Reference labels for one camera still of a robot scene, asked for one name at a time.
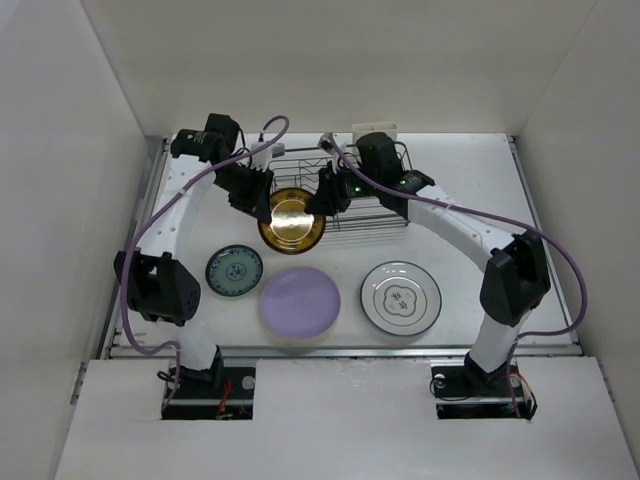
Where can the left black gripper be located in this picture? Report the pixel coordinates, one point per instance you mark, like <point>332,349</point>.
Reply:
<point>257,199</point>

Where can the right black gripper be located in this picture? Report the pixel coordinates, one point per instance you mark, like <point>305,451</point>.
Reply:
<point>328,185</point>

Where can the amber gold glass plate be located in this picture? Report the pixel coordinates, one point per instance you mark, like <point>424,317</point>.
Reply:
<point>292,230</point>

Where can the small teal patterned plate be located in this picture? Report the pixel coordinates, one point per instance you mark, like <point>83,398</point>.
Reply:
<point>234,270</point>

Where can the purple plastic plate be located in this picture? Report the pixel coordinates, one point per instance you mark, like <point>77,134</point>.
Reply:
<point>300,302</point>

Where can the white plate with dark rim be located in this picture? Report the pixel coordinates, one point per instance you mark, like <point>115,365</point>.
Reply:
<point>400,298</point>

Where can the yellow plastic plate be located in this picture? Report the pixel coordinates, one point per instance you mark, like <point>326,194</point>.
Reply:
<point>300,342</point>

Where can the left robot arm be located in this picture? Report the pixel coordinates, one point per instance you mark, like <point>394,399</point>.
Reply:
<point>159,297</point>

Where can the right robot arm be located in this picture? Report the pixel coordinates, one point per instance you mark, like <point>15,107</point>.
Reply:
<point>514,266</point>

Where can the white plastic cutlery holder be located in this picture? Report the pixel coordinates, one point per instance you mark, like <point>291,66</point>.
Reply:
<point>388,128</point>

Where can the black wire dish rack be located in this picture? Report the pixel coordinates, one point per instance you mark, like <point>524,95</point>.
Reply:
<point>298,168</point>

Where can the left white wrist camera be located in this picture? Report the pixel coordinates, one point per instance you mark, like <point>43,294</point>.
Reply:
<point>263,154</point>

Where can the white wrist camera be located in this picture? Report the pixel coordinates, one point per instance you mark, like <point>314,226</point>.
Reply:
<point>263,154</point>
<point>335,147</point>

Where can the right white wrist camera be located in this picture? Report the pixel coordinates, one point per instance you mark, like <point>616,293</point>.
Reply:
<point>335,147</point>

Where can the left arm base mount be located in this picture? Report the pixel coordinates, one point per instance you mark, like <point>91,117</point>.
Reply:
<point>230,397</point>

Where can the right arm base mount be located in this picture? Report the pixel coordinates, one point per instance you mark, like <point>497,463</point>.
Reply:
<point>460,396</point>

